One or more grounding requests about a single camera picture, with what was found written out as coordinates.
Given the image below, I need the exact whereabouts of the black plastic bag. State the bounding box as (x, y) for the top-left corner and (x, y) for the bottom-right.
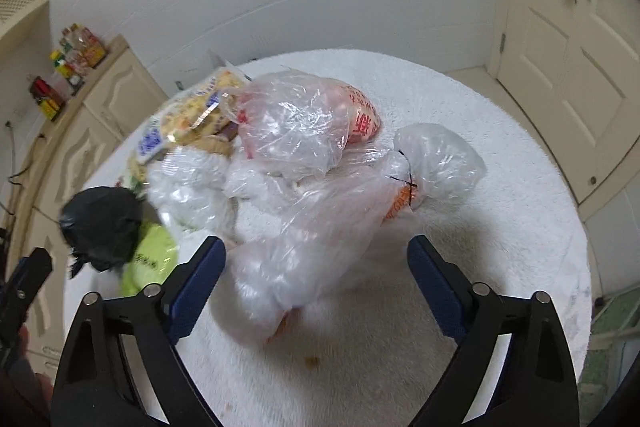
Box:
(59, 187), (147, 279)

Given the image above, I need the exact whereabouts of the green patterned framed panel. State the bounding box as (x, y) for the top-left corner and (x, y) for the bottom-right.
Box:
(580, 292), (640, 408)

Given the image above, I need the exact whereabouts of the large clear plastic bag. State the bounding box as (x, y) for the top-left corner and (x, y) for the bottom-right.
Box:
(227, 123), (487, 343)

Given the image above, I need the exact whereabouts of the row of condiment bottles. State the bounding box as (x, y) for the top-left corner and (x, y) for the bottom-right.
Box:
(29, 23), (108, 122)

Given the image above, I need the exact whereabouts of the clear red-printed plastic bag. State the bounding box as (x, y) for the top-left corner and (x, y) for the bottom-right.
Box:
(220, 69), (383, 180)

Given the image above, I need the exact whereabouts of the black cable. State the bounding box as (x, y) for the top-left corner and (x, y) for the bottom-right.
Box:
(0, 122), (66, 228)

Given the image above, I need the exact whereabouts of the yellow snack packet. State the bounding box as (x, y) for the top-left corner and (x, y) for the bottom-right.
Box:
(127, 69), (251, 178)

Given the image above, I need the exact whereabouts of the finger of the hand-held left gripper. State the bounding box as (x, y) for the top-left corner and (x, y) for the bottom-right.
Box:
(0, 248), (53, 349)

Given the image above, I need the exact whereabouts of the cream floor cabinet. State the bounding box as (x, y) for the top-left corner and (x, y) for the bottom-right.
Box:
(0, 34), (171, 383)

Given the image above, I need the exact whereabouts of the cream panelled door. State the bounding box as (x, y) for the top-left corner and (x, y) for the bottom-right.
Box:
(495, 0), (640, 218)

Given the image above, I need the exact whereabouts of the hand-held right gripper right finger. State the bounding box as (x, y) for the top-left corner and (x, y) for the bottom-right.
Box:
(406, 235), (581, 427)

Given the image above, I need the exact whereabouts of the yellow-green plastic bag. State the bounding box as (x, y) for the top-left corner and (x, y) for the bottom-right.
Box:
(119, 218), (181, 299)

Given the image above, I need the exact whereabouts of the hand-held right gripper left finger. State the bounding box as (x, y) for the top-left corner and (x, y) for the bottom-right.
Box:
(51, 235), (227, 427)

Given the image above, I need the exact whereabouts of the crumpled white plastic bag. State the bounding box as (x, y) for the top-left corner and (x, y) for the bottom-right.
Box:
(145, 147), (238, 240)

